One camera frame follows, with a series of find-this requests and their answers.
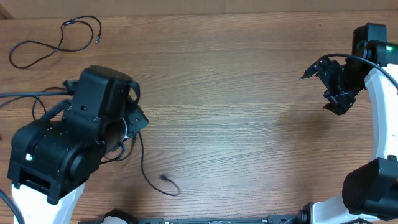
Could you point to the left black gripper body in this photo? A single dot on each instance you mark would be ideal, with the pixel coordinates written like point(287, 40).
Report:
point(135, 120)

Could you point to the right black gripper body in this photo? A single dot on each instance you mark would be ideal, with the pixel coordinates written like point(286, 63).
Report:
point(339, 80)

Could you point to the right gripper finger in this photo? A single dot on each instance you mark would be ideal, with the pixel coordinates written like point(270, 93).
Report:
point(340, 103)
point(312, 70)

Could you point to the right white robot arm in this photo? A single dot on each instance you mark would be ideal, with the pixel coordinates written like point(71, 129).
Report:
point(369, 193)

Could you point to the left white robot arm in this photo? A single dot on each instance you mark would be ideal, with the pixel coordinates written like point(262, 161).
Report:
point(53, 157)

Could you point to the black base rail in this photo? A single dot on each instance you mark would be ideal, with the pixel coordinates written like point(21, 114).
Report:
point(119, 216)

